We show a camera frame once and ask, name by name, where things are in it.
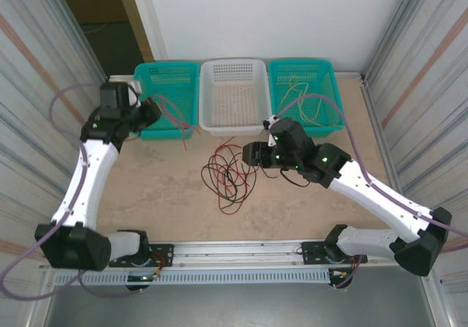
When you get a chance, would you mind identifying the white slotted cable duct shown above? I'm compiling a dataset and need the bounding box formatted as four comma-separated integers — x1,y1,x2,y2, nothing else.
53,268,332,287

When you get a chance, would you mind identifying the teal plastic basket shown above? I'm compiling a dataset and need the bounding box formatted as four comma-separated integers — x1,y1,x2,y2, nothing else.
268,59,347,139
132,61,200,141

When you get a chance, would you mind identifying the small controller board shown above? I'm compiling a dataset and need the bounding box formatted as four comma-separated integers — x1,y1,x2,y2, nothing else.
126,272,162,292
328,267,355,290

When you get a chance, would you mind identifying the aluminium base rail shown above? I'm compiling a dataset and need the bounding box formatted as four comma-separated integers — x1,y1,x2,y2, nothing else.
38,239,436,269

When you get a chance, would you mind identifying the red cable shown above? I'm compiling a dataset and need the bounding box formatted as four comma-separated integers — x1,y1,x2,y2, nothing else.
159,103,193,151
155,94,201,136
211,147,257,196
211,136,261,215

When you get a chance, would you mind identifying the white plastic basket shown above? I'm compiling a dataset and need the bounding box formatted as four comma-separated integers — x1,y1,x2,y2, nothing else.
198,59,271,138

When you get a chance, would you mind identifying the aluminium frame bar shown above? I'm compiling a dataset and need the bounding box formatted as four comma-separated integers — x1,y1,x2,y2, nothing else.
360,74,436,214
107,71,365,83

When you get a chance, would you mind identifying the thin orange cable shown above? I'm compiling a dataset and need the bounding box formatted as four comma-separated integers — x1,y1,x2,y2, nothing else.
82,21,110,35

